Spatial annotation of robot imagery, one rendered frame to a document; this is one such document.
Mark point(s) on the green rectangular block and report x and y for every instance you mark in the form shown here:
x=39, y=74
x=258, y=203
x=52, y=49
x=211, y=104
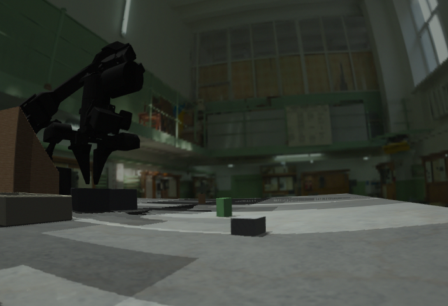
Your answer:
x=224, y=207

